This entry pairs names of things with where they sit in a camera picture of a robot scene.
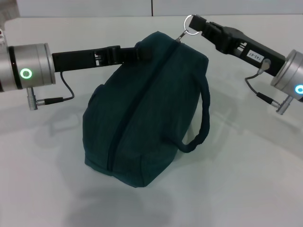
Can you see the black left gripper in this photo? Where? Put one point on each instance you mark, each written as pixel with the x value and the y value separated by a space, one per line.
pixel 80 59

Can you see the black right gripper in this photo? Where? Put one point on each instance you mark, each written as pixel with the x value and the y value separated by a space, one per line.
pixel 251 52

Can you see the dark teal insulated lunch bag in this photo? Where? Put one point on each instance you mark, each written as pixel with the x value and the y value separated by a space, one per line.
pixel 146 106

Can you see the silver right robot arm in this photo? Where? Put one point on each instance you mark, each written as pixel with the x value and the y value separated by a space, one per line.
pixel 290 75

